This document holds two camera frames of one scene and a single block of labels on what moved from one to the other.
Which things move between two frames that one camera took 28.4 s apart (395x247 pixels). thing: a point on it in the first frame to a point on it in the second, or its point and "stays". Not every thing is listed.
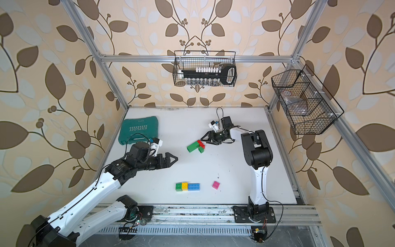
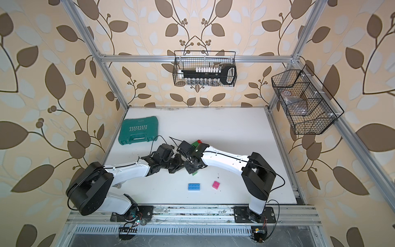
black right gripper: x=209 y=140 to x=190 y=170
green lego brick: x=194 y=145 stays
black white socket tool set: x=209 y=76 stays
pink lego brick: x=215 y=184 stays
